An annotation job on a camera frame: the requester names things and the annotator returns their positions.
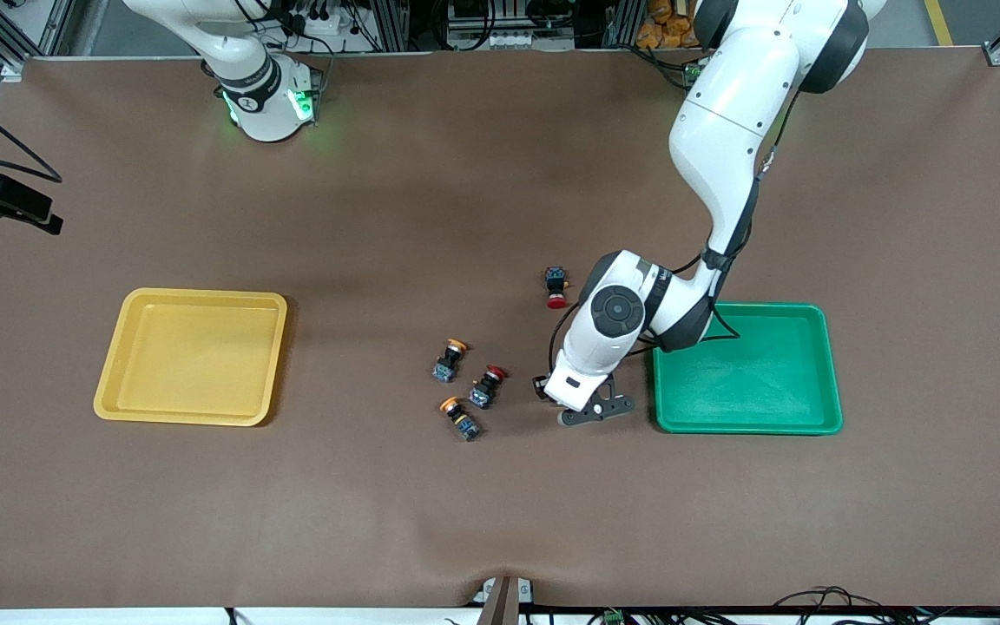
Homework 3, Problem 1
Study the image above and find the yellow mushroom push button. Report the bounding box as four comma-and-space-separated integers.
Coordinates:
431, 339, 470, 384
439, 396, 483, 443

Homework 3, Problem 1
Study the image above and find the red mushroom push button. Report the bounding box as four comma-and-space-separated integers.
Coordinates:
468, 365, 510, 410
543, 266, 572, 311

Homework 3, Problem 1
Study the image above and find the brown table mat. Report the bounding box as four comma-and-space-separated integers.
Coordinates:
0, 48, 1000, 609

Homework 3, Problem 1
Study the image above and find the green plastic tray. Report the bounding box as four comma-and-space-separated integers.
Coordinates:
649, 301, 845, 436

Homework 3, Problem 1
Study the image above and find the yellow plastic tray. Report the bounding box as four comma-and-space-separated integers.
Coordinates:
92, 287, 289, 428

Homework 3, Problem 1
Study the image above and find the white power strip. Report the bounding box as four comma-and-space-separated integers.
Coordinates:
452, 29, 553, 50
287, 4, 353, 40

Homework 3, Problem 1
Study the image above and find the orange packaged goods pile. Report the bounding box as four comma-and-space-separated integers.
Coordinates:
636, 0, 701, 49

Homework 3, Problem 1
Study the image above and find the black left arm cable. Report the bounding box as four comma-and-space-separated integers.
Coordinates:
545, 148, 780, 378

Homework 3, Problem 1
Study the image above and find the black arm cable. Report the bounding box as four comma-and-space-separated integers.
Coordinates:
545, 148, 780, 378
0, 83, 64, 185

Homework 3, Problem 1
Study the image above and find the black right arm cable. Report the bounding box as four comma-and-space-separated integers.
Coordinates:
0, 83, 64, 185

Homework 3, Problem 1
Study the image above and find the metal table edge bracket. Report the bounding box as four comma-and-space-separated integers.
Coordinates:
476, 576, 537, 625

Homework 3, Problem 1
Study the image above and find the black cable bundle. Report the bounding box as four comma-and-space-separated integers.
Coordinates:
760, 586, 1000, 625

